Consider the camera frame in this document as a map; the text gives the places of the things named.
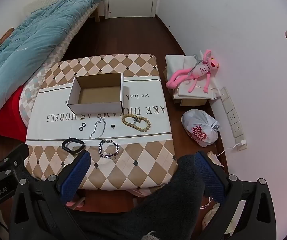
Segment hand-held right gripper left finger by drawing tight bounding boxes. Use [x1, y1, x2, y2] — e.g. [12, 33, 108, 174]
[8, 150, 91, 240]

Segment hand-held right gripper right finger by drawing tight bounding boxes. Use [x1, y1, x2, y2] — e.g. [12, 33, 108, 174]
[195, 151, 278, 240]

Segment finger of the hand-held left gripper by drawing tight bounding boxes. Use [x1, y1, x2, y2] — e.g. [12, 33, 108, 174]
[0, 143, 30, 178]

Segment black smart band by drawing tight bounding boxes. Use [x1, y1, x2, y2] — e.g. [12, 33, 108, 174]
[62, 137, 85, 155]

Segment chunky silver chain bracelet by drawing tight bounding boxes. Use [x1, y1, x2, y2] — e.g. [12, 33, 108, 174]
[98, 139, 119, 160]

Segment thin silver necklace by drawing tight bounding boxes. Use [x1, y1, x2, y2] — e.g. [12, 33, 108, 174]
[88, 117, 107, 139]

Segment wooden bead bracelet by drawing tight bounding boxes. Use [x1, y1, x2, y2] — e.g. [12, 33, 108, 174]
[122, 114, 151, 132]

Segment red cloth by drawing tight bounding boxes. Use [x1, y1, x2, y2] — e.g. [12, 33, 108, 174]
[0, 86, 30, 140]

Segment white plastic bag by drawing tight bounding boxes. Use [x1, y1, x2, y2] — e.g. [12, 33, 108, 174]
[181, 109, 221, 148]

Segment person's dark fleece trousers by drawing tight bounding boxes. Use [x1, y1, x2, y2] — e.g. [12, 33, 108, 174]
[66, 154, 234, 240]

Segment white power strip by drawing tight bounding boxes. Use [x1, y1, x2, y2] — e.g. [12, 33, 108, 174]
[219, 87, 248, 152]

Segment checked printed tablecloth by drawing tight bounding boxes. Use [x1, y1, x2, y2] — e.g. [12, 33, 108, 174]
[25, 54, 178, 190]

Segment brown cardboard box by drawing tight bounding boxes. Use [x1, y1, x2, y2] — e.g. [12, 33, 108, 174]
[174, 97, 209, 107]

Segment pink plush toy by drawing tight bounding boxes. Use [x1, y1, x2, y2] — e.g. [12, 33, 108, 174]
[166, 49, 221, 93]

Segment light blue quilt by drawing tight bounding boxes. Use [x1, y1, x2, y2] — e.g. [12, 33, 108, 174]
[0, 0, 104, 122]

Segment grey clothes hanger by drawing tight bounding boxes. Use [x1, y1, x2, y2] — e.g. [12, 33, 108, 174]
[187, 54, 205, 78]

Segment brown plush object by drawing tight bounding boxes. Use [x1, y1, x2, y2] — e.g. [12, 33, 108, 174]
[0, 27, 15, 43]

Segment white charger with cable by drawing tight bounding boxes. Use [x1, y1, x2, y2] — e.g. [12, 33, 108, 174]
[207, 140, 247, 168]

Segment wooden bed frame leg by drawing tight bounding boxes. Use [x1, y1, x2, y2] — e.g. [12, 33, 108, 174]
[93, 4, 101, 23]

